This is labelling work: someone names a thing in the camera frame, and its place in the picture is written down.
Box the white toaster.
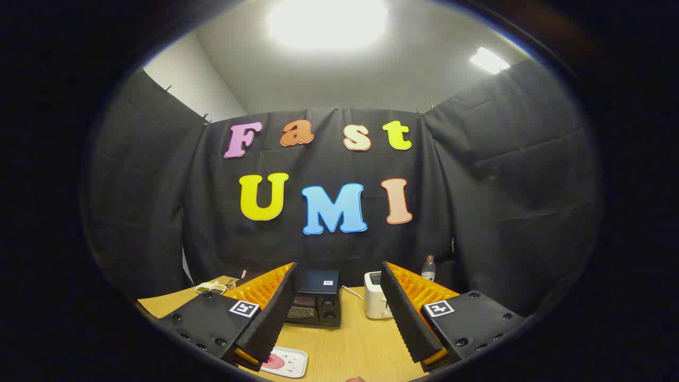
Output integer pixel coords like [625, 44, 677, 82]
[364, 271, 393, 319]

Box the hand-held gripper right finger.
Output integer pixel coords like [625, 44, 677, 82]
[380, 261, 526, 373]

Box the black toaster oven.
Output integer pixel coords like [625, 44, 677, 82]
[285, 269, 343, 328]

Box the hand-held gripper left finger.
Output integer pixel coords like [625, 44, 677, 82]
[154, 262, 300, 372]

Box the small ceiling light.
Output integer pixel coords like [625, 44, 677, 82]
[469, 47, 511, 75]

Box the white rectangular food plate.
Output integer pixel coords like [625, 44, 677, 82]
[260, 346, 308, 378]

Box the large ceiling light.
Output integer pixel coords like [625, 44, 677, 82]
[265, 0, 390, 51]

